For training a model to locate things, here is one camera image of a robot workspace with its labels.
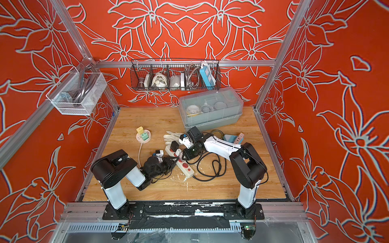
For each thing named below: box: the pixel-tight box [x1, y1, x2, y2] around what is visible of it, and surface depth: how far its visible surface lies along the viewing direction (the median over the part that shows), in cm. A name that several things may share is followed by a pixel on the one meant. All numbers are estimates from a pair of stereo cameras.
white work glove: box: [163, 131, 184, 150], surface depth 103 cm
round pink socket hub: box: [135, 126, 152, 149], surface depth 100 cm
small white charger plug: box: [175, 148, 182, 157], surface depth 91 cm
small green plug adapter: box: [141, 132, 149, 141], surface depth 97 cm
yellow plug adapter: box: [136, 126, 144, 135], surface depth 101 cm
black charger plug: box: [170, 140, 180, 152], surface depth 93 cm
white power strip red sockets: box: [165, 145, 195, 179], surface depth 87 cm
